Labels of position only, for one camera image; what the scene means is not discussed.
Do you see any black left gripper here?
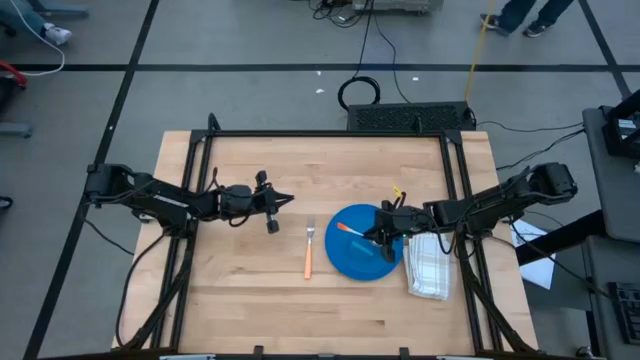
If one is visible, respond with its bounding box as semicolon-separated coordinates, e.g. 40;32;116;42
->
218;169;296;235

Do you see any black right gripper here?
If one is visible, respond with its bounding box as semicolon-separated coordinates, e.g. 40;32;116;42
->
363;198;433;265

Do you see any orange-handled metal spoon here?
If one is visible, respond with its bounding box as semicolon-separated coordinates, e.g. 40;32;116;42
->
336;222;374;241

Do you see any orange-handled metal fork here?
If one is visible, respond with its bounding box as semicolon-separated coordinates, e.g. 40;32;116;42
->
303;215;316;280

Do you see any round blue plate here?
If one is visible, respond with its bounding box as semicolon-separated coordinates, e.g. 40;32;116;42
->
324;203;404;282

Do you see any white plaid cloth napkin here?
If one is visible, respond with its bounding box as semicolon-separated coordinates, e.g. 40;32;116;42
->
402;232;451;301

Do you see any black perforated computer case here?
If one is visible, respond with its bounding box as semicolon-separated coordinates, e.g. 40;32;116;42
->
346;101;476;134

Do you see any white paper sheet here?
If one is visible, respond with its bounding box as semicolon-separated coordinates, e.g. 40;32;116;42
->
509;219;557;290

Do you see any grey device box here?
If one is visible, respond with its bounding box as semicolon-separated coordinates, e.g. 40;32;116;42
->
351;0;445;14

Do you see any grey side table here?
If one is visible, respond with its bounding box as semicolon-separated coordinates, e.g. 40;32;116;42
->
582;106;640;245

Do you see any person's dark shoe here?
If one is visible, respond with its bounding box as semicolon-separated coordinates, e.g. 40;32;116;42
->
522;19;550;39
479;13;514;37

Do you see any grey desk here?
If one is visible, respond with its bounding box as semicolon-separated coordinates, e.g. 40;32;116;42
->
582;234;640;360

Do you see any black keyboard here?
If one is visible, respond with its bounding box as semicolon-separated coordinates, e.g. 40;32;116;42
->
607;281;640;346

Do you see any person's leg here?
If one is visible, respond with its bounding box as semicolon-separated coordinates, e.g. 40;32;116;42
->
497;0;539;31
0;0;49;34
537;0;575;29

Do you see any black device with screen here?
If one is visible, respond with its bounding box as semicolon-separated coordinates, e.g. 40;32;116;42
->
601;88;640;160

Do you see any grey furniture foot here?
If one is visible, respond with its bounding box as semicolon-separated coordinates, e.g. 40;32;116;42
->
0;122;34;140

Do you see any person's white shoe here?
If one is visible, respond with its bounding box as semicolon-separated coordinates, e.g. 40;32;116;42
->
42;22;73;46

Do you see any grey furniture base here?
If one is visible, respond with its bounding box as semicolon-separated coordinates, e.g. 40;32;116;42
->
27;0;90;19

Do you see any black aluminium table frame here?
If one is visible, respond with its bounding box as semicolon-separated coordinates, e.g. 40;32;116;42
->
117;112;539;360

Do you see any coiled black cable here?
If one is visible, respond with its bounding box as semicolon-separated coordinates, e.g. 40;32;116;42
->
337;0;382;112

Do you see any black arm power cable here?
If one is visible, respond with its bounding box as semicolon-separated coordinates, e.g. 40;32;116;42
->
114;229;170;349

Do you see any thin black floor cable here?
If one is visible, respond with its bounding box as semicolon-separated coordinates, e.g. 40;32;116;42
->
473;119;586;134
494;128;586;172

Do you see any black cable bundle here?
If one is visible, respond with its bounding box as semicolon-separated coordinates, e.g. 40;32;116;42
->
309;0;364;29

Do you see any yellow cable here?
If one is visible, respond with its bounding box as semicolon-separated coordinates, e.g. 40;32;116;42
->
463;0;497;104

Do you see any white cable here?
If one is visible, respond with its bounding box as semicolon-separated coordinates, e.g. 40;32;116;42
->
9;0;66;78

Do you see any red tube frame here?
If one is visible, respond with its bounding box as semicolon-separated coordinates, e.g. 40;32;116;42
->
0;60;29;91

